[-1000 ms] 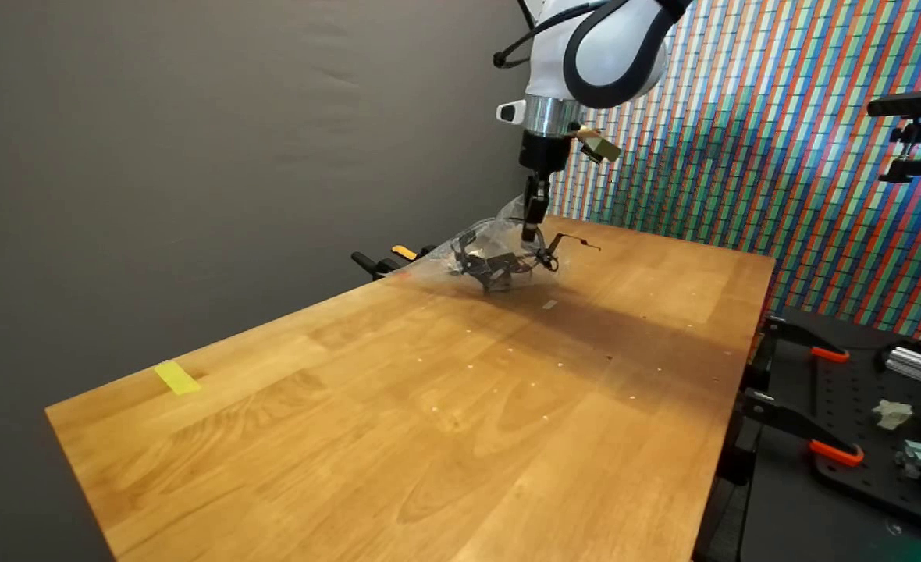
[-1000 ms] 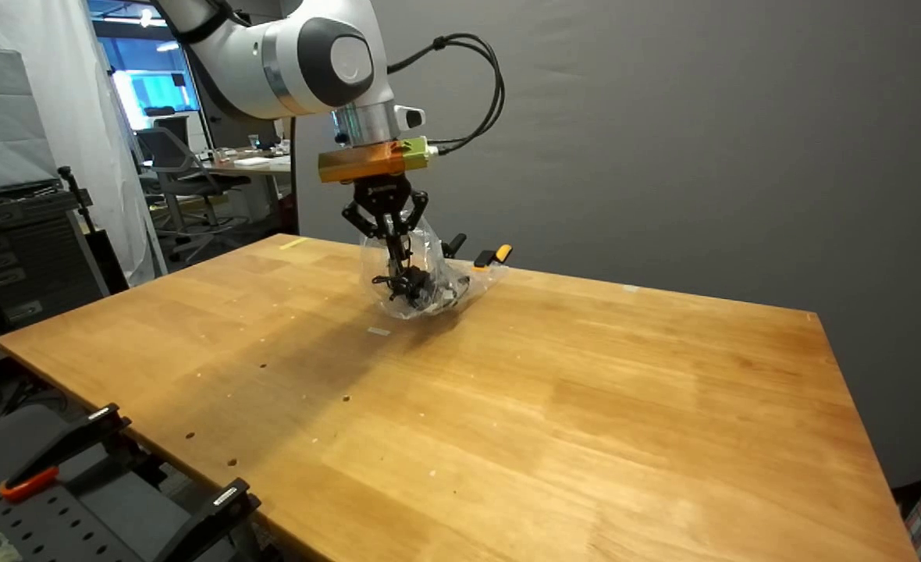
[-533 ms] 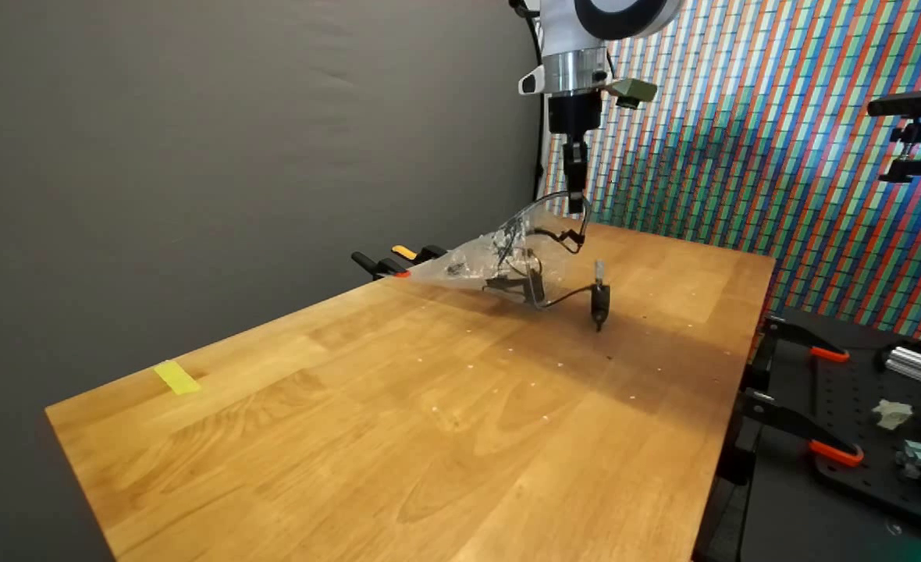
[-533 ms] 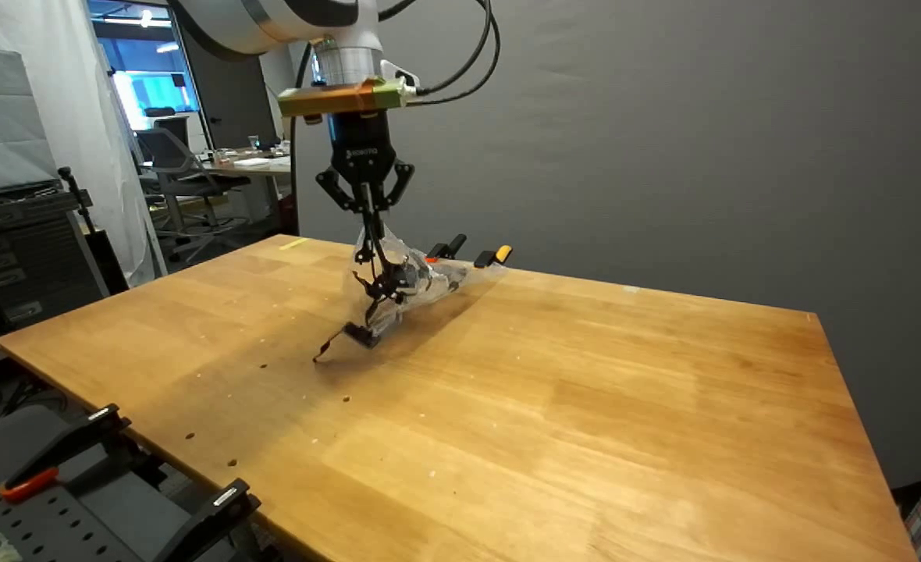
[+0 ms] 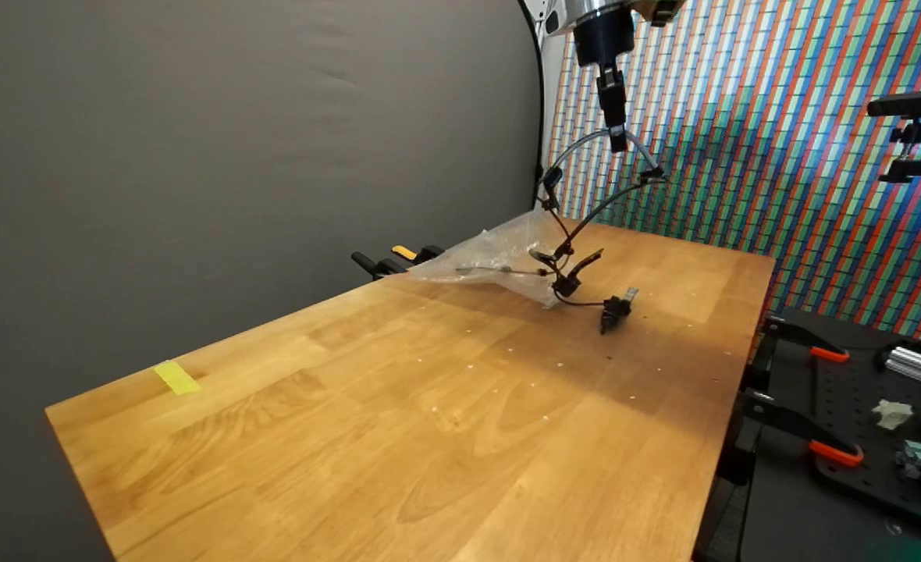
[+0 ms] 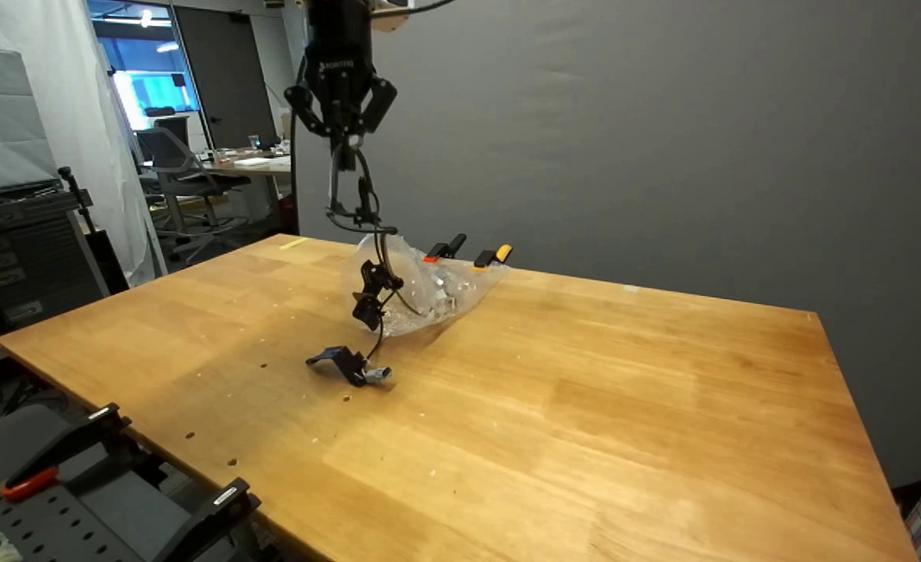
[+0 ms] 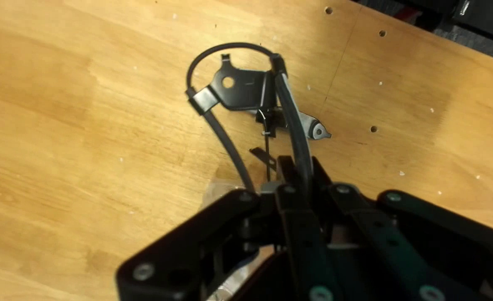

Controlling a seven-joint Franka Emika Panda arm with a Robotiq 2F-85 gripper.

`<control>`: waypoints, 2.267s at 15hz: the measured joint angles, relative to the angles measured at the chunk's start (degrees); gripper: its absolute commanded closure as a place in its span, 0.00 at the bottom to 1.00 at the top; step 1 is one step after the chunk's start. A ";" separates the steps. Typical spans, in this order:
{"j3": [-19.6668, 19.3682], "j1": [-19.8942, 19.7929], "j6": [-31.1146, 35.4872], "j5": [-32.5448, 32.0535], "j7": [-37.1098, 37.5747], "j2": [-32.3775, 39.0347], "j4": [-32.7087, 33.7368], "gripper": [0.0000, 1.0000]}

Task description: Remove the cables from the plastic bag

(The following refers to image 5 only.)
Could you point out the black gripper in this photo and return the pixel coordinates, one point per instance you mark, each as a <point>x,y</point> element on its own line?
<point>603,45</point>

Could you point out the clear plastic bag with labels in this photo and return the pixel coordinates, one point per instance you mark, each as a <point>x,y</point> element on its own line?
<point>492,252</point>

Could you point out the black clamp with yellow pad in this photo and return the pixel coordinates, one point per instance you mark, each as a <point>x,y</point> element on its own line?
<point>418,255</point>

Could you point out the colourful patterned backdrop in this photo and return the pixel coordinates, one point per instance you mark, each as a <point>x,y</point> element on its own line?
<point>844,238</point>

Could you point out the black clamp with orange pad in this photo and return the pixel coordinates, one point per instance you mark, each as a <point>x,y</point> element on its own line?
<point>371,262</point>

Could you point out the black perforated board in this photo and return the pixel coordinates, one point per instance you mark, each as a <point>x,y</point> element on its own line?
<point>858,404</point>

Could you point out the white rectangular bar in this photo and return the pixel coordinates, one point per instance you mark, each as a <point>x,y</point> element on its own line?
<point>919,364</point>

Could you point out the small whitish tape piece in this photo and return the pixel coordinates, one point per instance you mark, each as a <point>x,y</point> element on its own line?
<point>893,414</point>

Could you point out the grey fabric backdrop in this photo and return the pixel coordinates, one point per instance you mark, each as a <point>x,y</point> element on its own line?
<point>166,158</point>

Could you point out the yellow tape strip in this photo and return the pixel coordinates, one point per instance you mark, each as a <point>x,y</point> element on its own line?
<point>175,379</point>

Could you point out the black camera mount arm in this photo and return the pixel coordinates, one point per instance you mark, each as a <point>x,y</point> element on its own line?
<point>914,105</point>

